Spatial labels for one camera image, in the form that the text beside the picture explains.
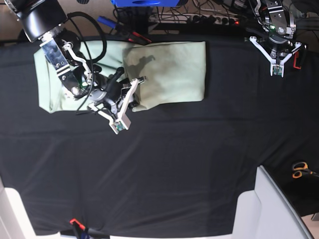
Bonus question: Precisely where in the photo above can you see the red clamp right edge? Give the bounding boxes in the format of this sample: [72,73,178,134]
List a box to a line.
[293,48,308,70]

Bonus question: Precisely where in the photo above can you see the orange handled scissors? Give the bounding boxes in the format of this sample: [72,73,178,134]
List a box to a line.
[292,161,319,179]

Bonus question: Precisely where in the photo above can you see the white furniture left corner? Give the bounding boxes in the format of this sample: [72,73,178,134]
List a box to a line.
[0,183,61,239]

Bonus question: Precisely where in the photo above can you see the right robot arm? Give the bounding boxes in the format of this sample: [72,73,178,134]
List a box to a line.
[4,0,146,134]

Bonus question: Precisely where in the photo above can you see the blue handled tool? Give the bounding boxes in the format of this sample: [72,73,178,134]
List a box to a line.
[97,16,117,29]

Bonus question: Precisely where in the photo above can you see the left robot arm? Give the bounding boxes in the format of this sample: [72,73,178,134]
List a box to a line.
[248,0,307,77]

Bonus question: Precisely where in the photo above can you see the red clamp bottom edge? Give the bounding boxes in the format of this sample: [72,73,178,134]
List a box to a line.
[69,218,86,231]

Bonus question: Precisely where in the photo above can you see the red clamp edge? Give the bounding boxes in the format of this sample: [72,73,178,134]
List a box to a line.
[69,218,86,231]
[293,48,308,70]

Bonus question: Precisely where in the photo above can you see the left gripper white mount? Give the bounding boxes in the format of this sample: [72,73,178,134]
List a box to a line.
[249,36,303,77]

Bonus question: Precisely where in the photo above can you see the black table cloth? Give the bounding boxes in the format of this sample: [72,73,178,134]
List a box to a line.
[0,36,319,238]

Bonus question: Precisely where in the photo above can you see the grey white chair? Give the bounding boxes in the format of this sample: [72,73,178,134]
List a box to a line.
[231,166,313,239]

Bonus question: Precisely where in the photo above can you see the red black clamp top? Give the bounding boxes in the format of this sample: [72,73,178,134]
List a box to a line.
[121,30,152,46]

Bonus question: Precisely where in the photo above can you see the light green T-shirt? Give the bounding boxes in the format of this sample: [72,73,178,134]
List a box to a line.
[33,41,206,113]

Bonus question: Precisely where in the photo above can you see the white power strip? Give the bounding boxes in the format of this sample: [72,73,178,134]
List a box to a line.
[186,14,241,26]

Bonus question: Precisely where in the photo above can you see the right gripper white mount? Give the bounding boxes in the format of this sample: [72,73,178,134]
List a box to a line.
[87,67,147,134]

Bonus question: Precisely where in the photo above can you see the blue box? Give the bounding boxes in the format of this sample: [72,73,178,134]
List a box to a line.
[111,0,188,7]

